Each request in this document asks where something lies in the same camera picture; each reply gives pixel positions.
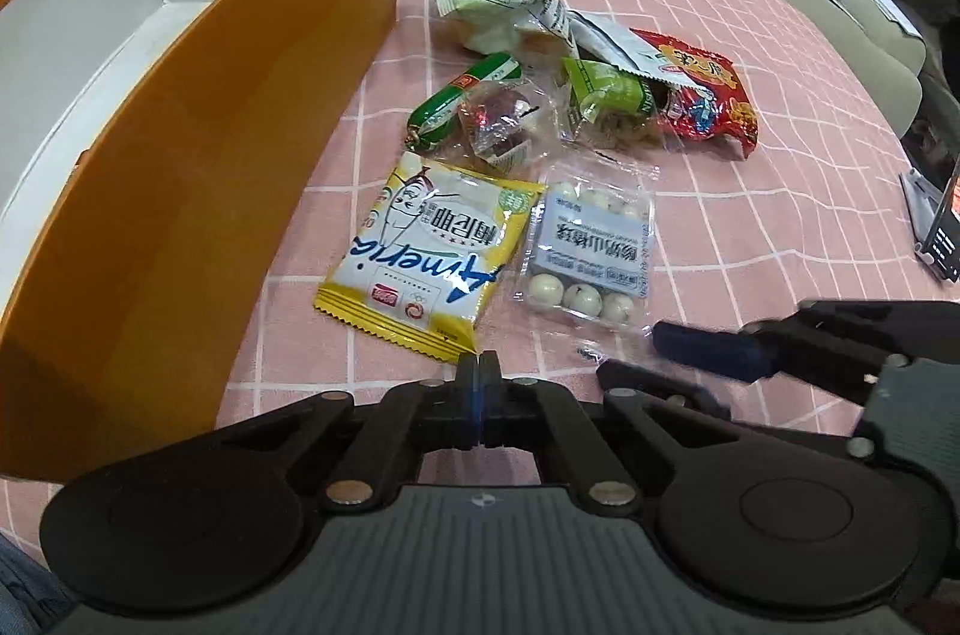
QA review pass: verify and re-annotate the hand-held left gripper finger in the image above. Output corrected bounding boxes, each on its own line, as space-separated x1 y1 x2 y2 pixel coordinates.
217 351 481 510
480 351 722 511

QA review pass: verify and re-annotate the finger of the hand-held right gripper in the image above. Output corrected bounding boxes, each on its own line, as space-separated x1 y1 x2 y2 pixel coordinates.
596 359 734 423
651 299 960 409

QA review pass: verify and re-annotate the yellow snack packet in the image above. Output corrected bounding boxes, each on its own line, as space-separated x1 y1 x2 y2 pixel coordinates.
313 151 548 366

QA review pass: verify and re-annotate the clear packet of white balls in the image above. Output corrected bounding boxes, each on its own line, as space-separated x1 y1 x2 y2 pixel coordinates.
512 162 658 336

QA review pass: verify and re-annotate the red snack packet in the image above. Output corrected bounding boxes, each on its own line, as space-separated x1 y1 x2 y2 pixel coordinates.
630 27 758 160

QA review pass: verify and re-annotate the green nut packet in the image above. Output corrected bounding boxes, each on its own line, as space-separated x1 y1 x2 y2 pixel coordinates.
561 56 668 153

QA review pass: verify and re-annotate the clear dark candy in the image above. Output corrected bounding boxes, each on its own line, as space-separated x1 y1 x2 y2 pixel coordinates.
457 80 563 175

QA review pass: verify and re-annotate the green sausage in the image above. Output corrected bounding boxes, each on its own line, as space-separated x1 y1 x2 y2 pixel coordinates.
406 51 524 153

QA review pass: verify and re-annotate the long white snack packet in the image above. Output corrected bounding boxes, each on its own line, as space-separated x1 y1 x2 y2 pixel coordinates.
566 8 717 103

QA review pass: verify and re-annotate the orange cardboard box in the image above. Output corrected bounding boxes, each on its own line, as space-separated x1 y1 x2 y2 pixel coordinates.
0 0 408 483

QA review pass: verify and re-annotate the pink checked tablecloth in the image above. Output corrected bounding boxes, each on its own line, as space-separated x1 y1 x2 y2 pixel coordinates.
0 0 960 535

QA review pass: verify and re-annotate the tablet on stand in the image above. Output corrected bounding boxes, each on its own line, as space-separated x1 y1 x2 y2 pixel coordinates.
900 151 960 286

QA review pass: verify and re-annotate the person's denim leg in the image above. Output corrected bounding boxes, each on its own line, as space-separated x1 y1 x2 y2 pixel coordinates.
0 534 76 635

